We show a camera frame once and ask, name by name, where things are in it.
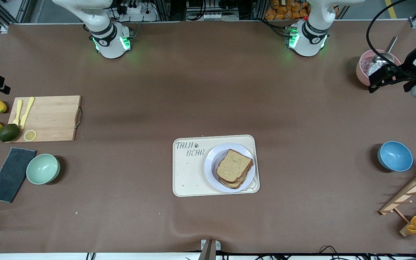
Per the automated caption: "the plain brown bread slice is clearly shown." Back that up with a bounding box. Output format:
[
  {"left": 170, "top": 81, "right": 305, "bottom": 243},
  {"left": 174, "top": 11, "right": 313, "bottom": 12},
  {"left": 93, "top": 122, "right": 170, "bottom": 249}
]
[{"left": 216, "top": 149, "right": 254, "bottom": 183}]

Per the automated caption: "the round pale lavender plate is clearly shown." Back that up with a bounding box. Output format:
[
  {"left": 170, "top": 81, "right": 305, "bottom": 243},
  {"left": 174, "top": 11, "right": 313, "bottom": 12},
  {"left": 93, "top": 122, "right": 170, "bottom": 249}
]
[{"left": 204, "top": 142, "right": 256, "bottom": 193}]

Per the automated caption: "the metal scoop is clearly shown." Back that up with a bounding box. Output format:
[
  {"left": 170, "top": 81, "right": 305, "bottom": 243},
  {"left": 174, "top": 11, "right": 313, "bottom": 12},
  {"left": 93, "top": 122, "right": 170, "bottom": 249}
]
[{"left": 368, "top": 36, "right": 398, "bottom": 75}]

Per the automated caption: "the pink bowl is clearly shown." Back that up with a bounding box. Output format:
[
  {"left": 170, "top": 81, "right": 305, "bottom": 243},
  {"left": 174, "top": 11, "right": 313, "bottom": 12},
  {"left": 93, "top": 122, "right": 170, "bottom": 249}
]
[{"left": 356, "top": 49, "right": 403, "bottom": 87}]

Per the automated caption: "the yellow plastic fork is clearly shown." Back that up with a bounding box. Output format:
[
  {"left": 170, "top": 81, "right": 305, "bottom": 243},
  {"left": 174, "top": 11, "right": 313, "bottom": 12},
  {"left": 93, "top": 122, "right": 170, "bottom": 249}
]
[{"left": 12, "top": 99, "right": 23, "bottom": 126}]

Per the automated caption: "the yellow plastic knife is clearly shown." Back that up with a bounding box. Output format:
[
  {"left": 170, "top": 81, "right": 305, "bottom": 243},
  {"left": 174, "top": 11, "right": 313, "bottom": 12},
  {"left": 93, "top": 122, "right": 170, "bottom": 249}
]
[{"left": 20, "top": 97, "right": 35, "bottom": 130}]

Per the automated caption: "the dark green avocado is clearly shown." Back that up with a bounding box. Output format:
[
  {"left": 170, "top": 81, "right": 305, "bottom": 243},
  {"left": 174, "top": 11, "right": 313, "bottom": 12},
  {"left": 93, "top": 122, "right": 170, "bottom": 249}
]
[{"left": 0, "top": 123, "right": 21, "bottom": 143}]

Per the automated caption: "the wooden cutting board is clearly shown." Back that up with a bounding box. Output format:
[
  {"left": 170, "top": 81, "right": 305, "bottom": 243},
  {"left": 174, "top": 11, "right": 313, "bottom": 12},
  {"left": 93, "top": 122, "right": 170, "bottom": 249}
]
[{"left": 7, "top": 95, "right": 83, "bottom": 143}]

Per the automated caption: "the blue bowl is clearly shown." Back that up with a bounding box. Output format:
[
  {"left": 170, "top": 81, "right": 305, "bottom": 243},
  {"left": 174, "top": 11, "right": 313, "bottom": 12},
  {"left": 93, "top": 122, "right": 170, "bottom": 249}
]
[{"left": 377, "top": 141, "right": 413, "bottom": 172}]

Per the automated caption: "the dark grey cloth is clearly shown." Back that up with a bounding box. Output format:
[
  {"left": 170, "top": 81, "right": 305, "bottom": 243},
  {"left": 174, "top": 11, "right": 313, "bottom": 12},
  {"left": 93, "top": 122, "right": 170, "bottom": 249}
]
[{"left": 0, "top": 147, "right": 37, "bottom": 203}]

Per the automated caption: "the mint green bowl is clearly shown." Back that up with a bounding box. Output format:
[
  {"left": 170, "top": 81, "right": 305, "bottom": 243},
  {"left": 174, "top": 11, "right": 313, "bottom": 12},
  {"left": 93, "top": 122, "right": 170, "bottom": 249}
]
[{"left": 26, "top": 153, "right": 61, "bottom": 185}]

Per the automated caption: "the wooden cup rack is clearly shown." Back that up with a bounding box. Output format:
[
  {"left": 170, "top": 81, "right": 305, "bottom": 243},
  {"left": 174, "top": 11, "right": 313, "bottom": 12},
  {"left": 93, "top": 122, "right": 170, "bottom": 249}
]
[{"left": 379, "top": 166, "right": 416, "bottom": 238}]

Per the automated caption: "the orange bread rolls pile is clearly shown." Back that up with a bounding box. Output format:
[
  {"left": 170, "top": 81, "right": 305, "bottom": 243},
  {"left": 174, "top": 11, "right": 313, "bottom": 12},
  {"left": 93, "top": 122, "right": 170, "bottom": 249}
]
[{"left": 265, "top": 0, "right": 311, "bottom": 21}]

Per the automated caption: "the large white power strip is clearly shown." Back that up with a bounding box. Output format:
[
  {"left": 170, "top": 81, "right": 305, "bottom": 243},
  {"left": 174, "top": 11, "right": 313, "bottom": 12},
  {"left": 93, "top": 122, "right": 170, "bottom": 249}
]
[{"left": 116, "top": 0, "right": 158, "bottom": 22}]

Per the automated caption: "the cream tray with bear print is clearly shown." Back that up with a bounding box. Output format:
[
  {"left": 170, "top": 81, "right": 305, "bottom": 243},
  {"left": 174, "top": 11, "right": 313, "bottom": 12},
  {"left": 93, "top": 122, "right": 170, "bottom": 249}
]
[{"left": 172, "top": 135, "right": 260, "bottom": 198}]

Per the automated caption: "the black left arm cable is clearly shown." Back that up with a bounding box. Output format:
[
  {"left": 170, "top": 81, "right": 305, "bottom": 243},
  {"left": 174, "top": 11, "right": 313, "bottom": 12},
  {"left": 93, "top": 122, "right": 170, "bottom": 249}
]
[{"left": 366, "top": 0, "right": 416, "bottom": 76}]

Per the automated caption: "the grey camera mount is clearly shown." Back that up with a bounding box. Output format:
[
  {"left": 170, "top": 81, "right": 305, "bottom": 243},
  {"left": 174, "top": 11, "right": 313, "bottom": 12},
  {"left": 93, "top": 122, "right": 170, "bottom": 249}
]
[{"left": 198, "top": 239, "right": 221, "bottom": 260}]

